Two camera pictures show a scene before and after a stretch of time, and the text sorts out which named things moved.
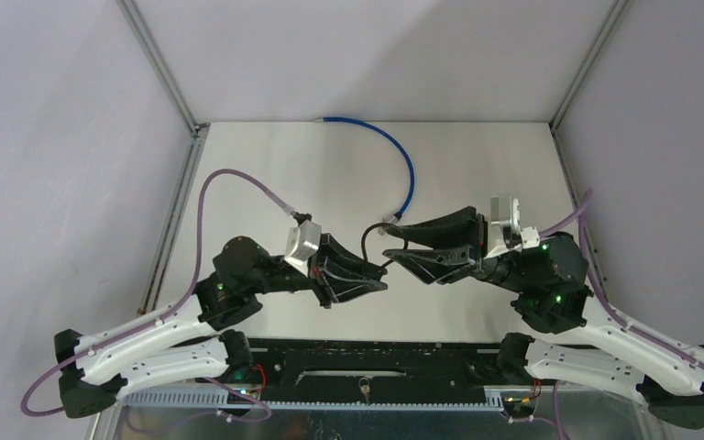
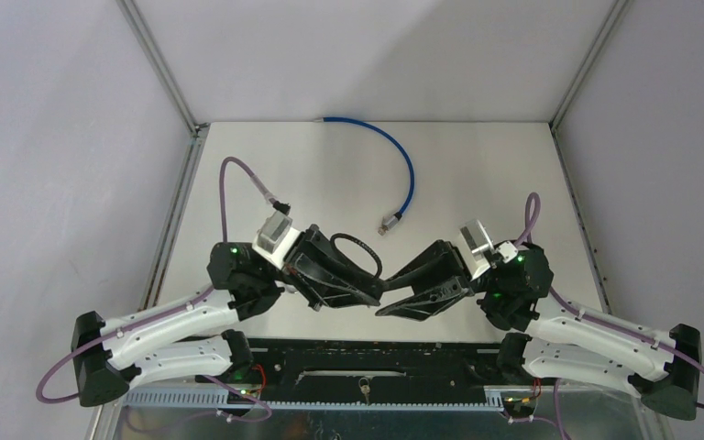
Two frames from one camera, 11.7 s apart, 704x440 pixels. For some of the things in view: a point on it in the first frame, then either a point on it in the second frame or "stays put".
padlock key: [364, 385] stays put
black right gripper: [454, 235] to [440, 265]
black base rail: [382, 372] stays put
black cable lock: [363, 254] to [341, 236]
